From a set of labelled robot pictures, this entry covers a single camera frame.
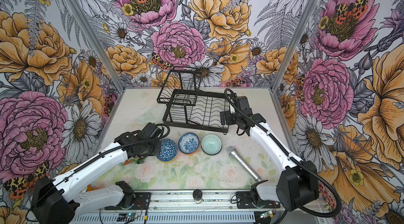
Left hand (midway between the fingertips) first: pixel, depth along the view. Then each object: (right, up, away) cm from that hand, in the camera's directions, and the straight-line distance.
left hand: (154, 153), depth 79 cm
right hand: (+38, +17, +5) cm, 42 cm away
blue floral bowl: (+16, +2, +10) cm, 19 cm away
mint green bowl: (+29, +2, +11) cm, 31 cm away
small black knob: (+22, -14, -12) cm, 29 cm away
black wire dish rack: (+16, +23, +4) cm, 29 cm away
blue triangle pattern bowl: (+6, 0, +6) cm, 8 cm away
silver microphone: (+40, -1, +8) cm, 41 cm away
